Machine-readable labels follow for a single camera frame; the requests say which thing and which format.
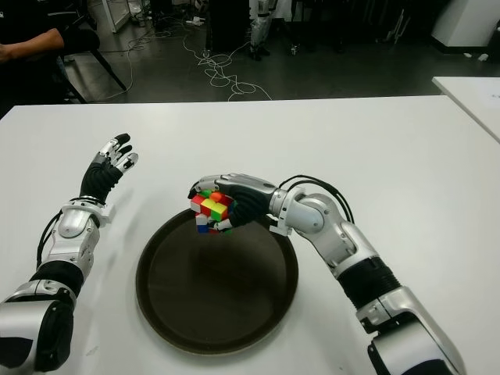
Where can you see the bare person hand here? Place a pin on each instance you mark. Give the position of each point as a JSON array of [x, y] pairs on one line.
[[4, 52]]

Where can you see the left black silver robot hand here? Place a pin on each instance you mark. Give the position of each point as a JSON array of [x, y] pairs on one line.
[[97, 181]]

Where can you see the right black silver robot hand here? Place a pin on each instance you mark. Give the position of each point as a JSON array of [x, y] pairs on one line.
[[250, 199]]

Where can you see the multicoloured Rubik's cube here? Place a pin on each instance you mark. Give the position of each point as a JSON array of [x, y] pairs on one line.
[[213, 207]]

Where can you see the left silver black robot arm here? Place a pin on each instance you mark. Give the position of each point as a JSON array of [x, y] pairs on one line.
[[72, 226]]

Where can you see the bare person forearm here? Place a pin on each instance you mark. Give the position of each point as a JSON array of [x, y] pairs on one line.
[[35, 41]]

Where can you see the right silver black robot arm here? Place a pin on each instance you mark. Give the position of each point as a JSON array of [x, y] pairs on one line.
[[312, 215]]

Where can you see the round dark brown plate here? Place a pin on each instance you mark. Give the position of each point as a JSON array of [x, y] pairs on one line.
[[218, 297]]

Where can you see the seated person black shirt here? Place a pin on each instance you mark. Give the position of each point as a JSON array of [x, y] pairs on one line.
[[23, 15]]

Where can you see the black chair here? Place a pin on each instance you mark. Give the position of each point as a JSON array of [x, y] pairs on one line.
[[113, 72]]

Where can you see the white glass-front cabinet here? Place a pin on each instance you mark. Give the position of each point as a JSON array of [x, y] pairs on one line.
[[113, 15]]

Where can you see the silver humanoid robot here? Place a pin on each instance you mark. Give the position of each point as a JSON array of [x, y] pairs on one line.
[[259, 27]]

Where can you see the white power strip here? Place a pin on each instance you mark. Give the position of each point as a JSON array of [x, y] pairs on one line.
[[194, 20]]

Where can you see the white side table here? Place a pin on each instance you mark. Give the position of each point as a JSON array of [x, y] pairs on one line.
[[472, 105]]

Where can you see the small white floor object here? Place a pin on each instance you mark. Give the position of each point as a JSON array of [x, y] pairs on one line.
[[483, 57]]

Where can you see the white cabinet with black base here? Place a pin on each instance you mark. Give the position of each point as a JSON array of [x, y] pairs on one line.
[[465, 23]]

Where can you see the white folded metal frame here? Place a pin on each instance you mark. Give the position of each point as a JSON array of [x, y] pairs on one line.
[[396, 27]]

